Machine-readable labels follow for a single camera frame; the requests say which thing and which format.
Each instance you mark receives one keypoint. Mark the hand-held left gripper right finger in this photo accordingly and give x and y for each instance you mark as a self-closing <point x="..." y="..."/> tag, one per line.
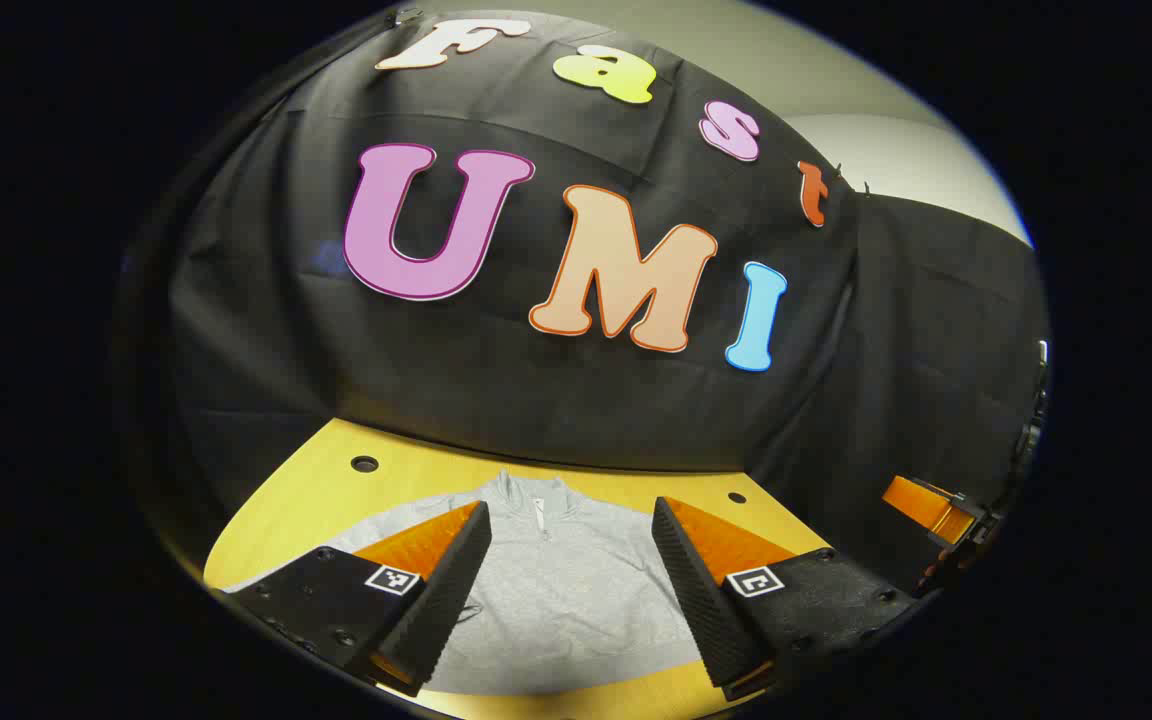
<point x="701" y="600"/>

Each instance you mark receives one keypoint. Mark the black backdrop cloth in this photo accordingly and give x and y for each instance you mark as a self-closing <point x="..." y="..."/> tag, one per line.
<point x="536" y="400"/>

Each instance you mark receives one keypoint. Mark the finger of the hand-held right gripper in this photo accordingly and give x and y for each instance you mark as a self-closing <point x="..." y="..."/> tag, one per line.
<point x="921" y="508"/>

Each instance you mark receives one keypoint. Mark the grey zip-neck sweatshirt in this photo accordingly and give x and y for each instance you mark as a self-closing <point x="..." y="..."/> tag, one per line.
<point x="566" y="600"/>

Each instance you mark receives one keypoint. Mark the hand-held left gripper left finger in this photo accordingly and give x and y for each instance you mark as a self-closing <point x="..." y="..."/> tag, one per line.
<point x="446" y="600"/>

